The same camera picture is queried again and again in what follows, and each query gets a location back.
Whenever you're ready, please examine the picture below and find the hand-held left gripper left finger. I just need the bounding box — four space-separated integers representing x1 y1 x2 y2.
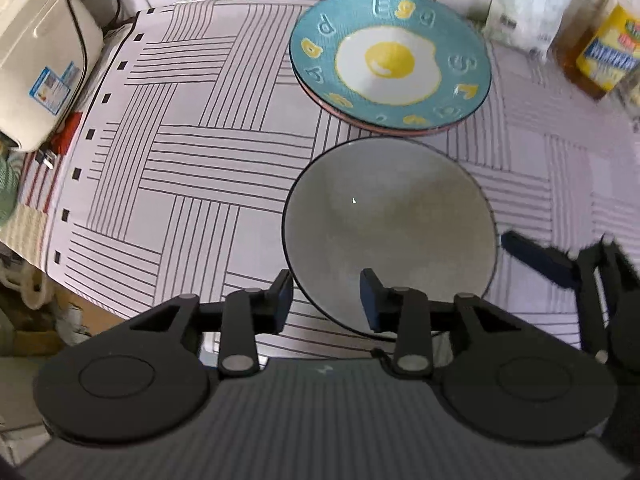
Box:
127 269 296 377

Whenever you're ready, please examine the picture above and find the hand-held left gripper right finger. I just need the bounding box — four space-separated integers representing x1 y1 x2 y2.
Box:
359 267 526 378

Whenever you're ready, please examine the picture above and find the blue egg print plate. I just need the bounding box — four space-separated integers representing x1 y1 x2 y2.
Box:
289 0 493 131

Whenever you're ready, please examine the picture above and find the striped white tablecloth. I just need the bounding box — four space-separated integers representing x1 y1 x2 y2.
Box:
44 0 640 363

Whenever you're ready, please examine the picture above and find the white rope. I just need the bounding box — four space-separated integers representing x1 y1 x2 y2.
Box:
0 252 53 311

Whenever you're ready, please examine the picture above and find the brown cardboard box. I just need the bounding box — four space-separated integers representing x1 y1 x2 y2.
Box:
0 290 126 361

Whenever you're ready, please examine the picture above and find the white bowl with dark rim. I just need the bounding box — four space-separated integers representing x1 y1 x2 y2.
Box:
281 137 499 343

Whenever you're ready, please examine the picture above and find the cooking oil bottle yellow label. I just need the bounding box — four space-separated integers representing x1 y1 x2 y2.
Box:
552 0 640 102

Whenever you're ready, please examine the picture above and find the white rabbit print plate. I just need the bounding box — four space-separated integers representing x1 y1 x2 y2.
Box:
295 72 483 138

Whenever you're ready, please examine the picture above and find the white plastic bag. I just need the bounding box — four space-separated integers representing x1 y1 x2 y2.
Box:
482 0 581 58

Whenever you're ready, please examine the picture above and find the white rice cooker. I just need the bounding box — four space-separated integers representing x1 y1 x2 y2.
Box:
0 0 105 153

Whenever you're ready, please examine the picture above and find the black power cord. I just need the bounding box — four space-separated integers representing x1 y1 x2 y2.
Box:
52 0 128 88

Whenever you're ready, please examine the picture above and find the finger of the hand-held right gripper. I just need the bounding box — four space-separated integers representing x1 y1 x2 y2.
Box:
500 231 608 361
597 232 640 311

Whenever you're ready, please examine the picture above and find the green cloth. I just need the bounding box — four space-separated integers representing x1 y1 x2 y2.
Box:
0 152 23 227

